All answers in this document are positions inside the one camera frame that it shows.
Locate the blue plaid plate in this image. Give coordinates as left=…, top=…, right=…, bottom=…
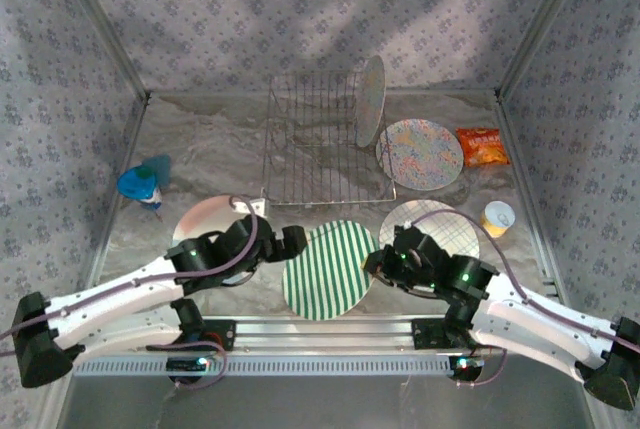
left=378, top=199, right=481, bottom=263

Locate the pink red blue plate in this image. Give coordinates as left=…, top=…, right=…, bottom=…
left=172, top=195, right=266, bottom=286

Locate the green striped plate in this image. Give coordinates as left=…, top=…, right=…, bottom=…
left=282, top=220, right=382, bottom=323

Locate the speckled multicolour plate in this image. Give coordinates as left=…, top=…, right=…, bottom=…
left=353, top=54, right=387, bottom=149
left=375, top=118, right=465, bottom=192

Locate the yellow tin can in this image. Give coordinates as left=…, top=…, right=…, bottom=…
left=479, top=200, right=517, bottom=239

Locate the right controller board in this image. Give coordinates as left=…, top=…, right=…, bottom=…
left=448, top=355, right=485, bottom=381

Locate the controller board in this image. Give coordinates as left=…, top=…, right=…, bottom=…
left=167, top=356, right=211, bottom=383
left=448, top=355, right=485, bottom=381

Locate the left controller board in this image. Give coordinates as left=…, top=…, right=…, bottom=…
left=167, top=356, right=211, bottom=383

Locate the orange snack bag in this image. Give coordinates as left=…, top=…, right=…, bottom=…
left=455, top=127, right=511, bottom=168

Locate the grey metal panel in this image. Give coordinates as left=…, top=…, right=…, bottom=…
left=64, top=373, right=596, bottom=429

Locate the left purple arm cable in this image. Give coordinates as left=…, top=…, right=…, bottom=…
left=0, top=194, right=260, bottom=390

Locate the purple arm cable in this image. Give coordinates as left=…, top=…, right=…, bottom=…
left=407, top=208, right=640, bottom=390
left=0, top=194, right=260, bottom=390

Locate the wire dish rack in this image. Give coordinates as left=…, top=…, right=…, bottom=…
left=260, top=68, right=399, bottom=207

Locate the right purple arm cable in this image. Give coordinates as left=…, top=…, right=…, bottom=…
left=407, top=208, right=640, bottom=390

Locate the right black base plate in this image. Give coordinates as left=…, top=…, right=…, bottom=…
left=411, top=317, right=503, bottom=350

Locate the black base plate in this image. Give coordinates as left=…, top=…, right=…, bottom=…
left=145, top=318, right=237, bottom=353
left=411, top=317, right=503, bottom=350

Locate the aluminium mounting rail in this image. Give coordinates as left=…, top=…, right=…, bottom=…
left=53, top=315, right=600, bottom=355

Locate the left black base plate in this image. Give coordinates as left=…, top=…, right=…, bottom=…
left=145, top=318, right=237, bottom=353

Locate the grey slotted cable duct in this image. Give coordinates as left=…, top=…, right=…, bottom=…
left=72, top=353, right=459, bottom=378

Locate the aluminium frame post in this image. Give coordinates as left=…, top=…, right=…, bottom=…
left=49, top=0, right=151, bottom=100
left=494, top=0, right=596, bottom=100

